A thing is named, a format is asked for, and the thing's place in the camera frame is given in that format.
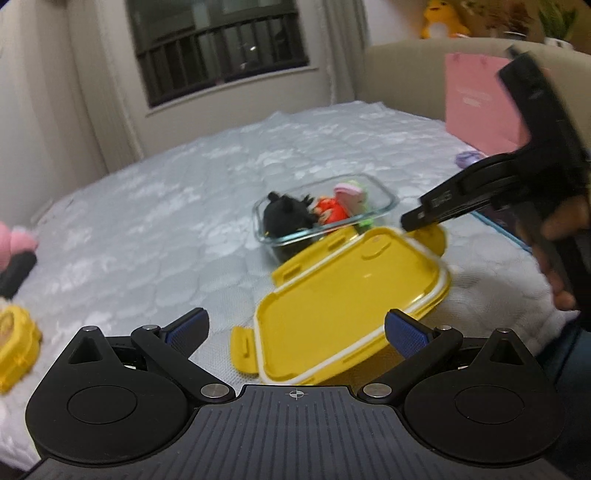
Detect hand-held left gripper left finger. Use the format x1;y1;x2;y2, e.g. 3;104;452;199
55;308;235;405

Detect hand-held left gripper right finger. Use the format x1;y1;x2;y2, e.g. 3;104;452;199
358;310;539;405

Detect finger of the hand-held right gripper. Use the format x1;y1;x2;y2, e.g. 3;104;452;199
400;176;505;232
461;151;533;186

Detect clear glass container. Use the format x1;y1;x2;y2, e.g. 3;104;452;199
252;173;400;264

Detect yellow plastic container lid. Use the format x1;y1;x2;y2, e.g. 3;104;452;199
231;225;451;386

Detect green toy keychain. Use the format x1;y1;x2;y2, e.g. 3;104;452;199
333;180;372;234

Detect red doll keychain toy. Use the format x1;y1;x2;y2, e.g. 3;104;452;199
308;195;356;227

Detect black cat plush toy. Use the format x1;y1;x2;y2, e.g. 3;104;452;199
264;191;319;259

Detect person's right hand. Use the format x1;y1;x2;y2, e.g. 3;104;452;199
536;191;591;311

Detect small purple object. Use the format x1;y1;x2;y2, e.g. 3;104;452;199
455;150;486;169

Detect pink paper bag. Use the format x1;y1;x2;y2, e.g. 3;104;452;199
444;52;533;156

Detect grey quilted mattress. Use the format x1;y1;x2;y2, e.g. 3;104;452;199
0;99;578;467

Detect green potted plant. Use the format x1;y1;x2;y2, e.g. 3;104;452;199
537;0;579;45

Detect dried flower bunch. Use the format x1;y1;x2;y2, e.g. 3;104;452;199
466;0;533;40

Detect beige padded headboard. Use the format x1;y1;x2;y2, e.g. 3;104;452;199
361;36;591;139

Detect yellow duck plush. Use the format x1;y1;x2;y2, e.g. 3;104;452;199
420;0;470;40

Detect yellow toy box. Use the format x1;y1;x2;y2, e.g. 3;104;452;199
0;308;43;394

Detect person's blue trousers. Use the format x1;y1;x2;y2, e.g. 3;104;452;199
538;318;591;480

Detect white curtain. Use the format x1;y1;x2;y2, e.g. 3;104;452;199
316;0;368;104
65;0;151;178

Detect black cylindrical object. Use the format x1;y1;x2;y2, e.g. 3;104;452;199
0;251;38;300

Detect pink plush toy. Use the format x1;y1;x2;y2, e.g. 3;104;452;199
0;220;40;273

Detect dark barred window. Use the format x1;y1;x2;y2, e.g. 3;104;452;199
126;0;311;110

